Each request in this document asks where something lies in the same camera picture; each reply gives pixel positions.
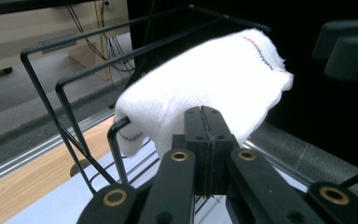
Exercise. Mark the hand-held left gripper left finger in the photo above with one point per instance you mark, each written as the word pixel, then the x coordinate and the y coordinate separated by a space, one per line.
pixel 195 130

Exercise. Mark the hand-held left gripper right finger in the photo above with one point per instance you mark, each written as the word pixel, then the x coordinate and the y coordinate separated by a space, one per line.
pixel 219 133

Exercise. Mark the white towel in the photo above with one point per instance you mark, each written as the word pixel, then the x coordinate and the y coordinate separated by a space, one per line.
pixel 199 77

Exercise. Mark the pale blue table mat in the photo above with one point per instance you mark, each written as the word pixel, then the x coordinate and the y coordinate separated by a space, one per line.
pixel 59 202

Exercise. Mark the white power outlet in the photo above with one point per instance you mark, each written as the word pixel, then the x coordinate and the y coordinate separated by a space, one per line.
pixel 108 3

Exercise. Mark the aluminium floor rail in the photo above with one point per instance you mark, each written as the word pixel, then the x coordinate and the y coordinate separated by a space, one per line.
pixel 279 161
pixel 28 155

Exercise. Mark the black metal frame bar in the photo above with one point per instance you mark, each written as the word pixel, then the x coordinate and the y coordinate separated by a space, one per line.
pixel 18 6

